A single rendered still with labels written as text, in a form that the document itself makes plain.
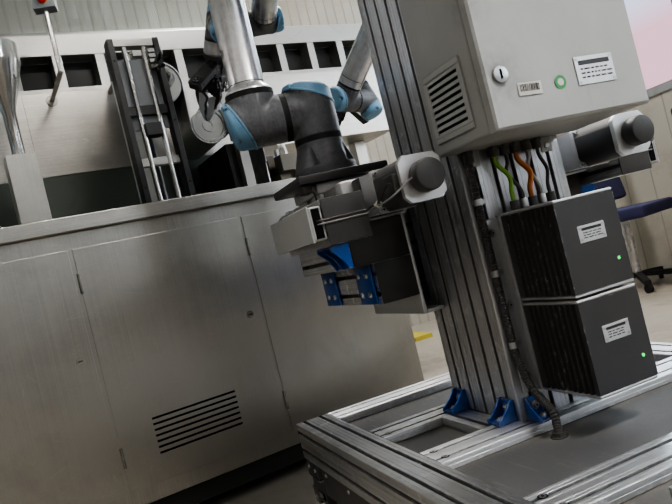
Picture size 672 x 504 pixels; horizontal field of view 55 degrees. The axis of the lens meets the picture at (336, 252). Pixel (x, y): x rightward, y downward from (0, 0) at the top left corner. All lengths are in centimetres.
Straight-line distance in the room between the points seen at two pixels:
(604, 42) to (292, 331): 123
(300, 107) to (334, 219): 41
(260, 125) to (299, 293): 69
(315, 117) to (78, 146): 121
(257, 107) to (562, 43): 69
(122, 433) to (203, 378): 26
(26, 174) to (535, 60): 158
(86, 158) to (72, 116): 16
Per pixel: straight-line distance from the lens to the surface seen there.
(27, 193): 223
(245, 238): 200
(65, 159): 254
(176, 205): 192
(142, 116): 215
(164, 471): 194
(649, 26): 465
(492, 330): 133
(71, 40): 269
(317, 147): 154
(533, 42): 120
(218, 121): 236
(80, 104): 260
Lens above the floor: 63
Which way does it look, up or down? level
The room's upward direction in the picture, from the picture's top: 14 degrees counter-clockwise
